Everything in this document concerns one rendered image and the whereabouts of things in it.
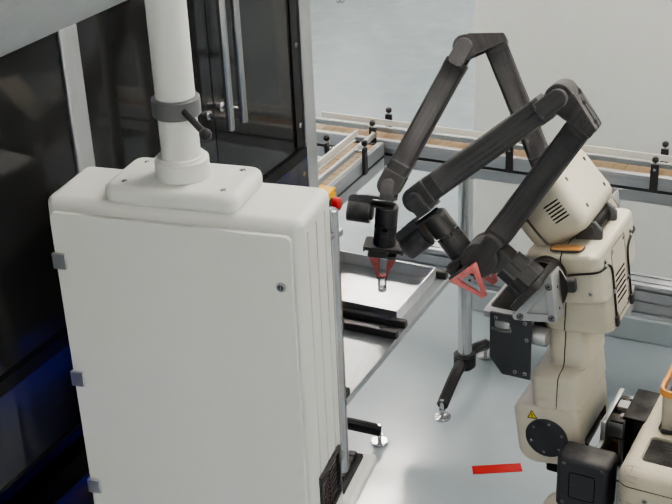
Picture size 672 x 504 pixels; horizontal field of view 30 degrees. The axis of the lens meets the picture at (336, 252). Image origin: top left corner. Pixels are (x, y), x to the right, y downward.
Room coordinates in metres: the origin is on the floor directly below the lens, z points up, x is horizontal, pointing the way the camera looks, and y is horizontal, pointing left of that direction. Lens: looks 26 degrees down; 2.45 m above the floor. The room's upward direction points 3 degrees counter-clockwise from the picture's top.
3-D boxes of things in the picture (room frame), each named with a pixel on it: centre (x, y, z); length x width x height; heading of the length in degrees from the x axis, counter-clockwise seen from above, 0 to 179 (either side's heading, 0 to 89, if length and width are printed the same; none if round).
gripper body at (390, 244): (2.83, -0.12, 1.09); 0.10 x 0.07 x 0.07; 79
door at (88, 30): (2.57, 0.38, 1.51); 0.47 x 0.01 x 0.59; 153
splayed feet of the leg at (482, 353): (3.82, -0.44, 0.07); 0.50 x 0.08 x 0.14; 153
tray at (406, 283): (2.95, -0.05, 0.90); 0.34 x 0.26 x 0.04; 62
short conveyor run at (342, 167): (3.59, 0.03, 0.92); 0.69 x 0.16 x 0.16; 153
